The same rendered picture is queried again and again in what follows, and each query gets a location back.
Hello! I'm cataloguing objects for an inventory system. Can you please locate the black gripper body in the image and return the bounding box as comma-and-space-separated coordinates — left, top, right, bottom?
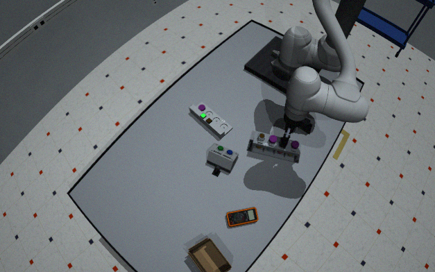
284, 113, 302, 132

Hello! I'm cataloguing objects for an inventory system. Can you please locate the orange digital multimeter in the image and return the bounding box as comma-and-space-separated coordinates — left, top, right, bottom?
226, 207, 258, 227

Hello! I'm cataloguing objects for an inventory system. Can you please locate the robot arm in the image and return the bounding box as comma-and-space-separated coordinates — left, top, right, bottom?
271, 0, 369, 135

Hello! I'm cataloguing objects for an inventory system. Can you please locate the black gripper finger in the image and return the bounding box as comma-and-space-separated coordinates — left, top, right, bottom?
280, 124, 295, 148

